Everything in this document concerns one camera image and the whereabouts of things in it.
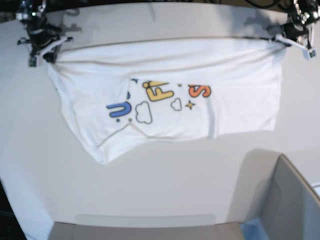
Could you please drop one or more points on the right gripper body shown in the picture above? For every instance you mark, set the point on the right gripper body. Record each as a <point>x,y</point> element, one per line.
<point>43,40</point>

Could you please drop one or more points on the grey cardboard box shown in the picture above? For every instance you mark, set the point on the grey cardboard box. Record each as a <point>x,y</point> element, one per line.
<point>273,200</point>

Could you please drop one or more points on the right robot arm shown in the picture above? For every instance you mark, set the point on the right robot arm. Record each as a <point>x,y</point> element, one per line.
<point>32,14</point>

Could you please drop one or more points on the white t-shirt with print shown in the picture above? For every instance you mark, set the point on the white t-shirt with print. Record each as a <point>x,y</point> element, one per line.
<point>116,97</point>

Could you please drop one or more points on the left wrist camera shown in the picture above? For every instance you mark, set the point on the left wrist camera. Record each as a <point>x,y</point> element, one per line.
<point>310,53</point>

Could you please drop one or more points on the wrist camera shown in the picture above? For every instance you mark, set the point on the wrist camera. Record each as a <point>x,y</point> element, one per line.
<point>32,61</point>
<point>310,53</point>

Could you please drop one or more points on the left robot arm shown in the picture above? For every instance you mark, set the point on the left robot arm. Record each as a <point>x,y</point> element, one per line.
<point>300,12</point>

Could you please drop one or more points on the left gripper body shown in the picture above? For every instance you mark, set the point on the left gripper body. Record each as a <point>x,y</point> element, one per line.
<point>291,34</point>

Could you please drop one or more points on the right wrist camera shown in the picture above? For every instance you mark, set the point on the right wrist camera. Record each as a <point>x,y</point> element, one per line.
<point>32,61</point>

